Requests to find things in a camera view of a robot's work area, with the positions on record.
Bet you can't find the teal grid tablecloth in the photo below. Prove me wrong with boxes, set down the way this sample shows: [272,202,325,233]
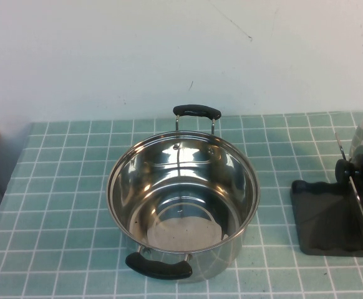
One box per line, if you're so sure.
[0,111,363,299]

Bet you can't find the black lid rack, metal wire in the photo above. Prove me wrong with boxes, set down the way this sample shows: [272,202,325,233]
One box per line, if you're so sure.
[291,132,363,259]

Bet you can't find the stainless steel pot, black handles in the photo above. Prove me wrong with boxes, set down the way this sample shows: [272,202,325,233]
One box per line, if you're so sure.
[107,104,260,285]

